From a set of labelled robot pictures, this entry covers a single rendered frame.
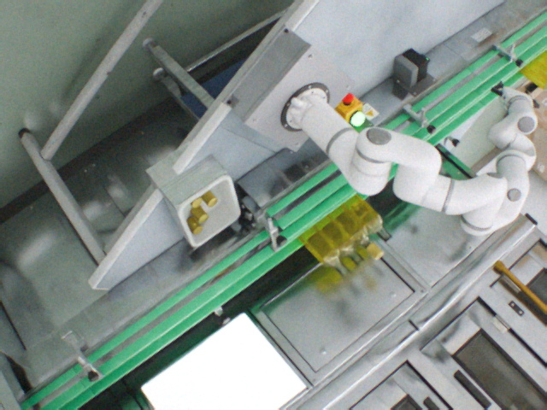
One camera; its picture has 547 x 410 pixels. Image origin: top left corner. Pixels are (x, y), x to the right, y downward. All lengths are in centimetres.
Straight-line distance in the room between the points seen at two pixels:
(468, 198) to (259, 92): 57
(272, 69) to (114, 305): 83
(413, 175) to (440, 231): 74
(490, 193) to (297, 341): 78
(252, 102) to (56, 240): 105
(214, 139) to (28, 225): 98
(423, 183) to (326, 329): 67
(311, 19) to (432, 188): 54
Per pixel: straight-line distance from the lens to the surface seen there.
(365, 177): 143
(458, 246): 209
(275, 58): 154
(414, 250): 206
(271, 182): 182
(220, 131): 165
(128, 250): 178
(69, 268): 221
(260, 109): 152
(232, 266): 183
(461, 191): 145
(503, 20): 237
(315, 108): 155
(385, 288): 196
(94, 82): 208
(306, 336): 190
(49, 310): 218
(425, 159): 138
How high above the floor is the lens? 173
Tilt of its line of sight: 28 degrees down
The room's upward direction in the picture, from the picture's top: 136 degrees clockwise
